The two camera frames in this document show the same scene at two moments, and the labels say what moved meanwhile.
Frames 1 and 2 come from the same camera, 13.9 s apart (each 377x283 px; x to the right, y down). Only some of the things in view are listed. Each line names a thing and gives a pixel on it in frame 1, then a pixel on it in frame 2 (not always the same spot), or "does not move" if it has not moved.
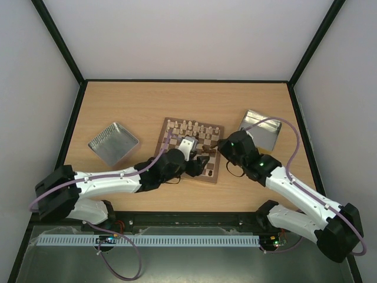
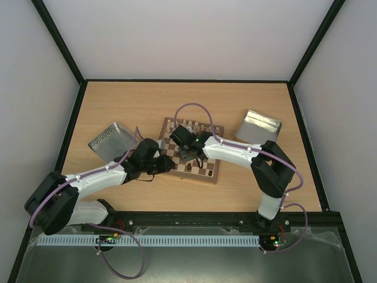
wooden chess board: (173, 132) does not move
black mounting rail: (122, 223) does not move
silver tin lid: (113, 143) does not move
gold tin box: (265, 133) does not move
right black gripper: (222, 144) -> (182, 146)
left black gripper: (196, 168) -> (165, 167)
